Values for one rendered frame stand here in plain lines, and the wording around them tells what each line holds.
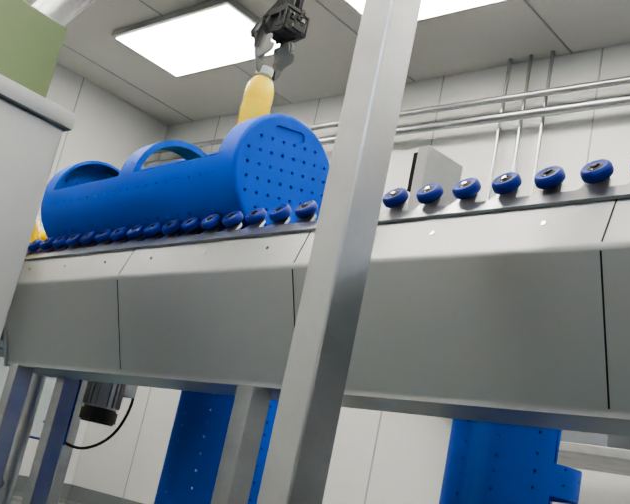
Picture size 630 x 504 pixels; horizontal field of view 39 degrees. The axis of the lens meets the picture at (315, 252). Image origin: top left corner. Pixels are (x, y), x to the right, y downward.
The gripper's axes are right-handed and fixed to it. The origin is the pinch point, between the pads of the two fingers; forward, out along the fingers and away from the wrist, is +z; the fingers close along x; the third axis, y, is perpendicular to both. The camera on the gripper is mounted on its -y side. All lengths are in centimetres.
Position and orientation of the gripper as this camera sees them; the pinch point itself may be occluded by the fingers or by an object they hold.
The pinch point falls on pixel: (265, 71)
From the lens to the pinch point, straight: 209.4
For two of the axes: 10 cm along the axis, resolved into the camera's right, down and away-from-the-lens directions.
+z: -2.1, 9.4, -2.6
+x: 7.1, 3.3, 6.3
